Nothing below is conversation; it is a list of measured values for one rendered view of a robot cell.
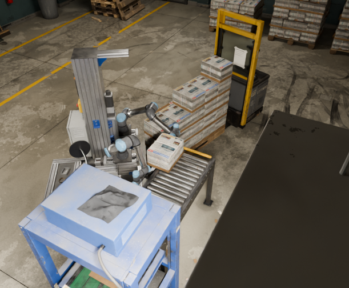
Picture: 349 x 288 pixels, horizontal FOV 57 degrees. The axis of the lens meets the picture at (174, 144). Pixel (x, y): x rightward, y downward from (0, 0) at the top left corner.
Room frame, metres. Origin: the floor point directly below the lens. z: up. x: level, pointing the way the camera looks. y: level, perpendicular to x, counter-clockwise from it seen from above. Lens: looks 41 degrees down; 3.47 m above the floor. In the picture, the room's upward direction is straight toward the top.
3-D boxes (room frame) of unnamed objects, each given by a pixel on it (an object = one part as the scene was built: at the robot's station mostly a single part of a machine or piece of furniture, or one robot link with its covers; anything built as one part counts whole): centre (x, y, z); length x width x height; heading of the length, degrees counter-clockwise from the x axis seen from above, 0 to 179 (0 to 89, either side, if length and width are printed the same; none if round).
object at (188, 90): (3.89, -0.22, 1.06); 0.37 x 0.29 x 0.01; 46
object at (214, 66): (4.32, -0.63, 0.65); 0.39 x 0.30 x 1.29; 45
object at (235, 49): (4.64, -0.95, 1.27); 0.57 x 0.01 x 0.65; 45
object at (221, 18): (4.86, -0.70, 0.97); 0.09 x 0.09 x 1.75; 45
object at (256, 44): (4.40, -1.17, 0.97); 0.09 x 0.09 x 1.75; 45
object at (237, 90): (4.89, -1.19, 0.40); 0.69 x 0.55 x 0.80; 45
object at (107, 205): (1.37, 0.44, 1.78); 0.32 x 0.28 x 0.05; 62
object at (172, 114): (3.81, -0.12, 0.42); 1.17 x 0.39 x 0.83; 135
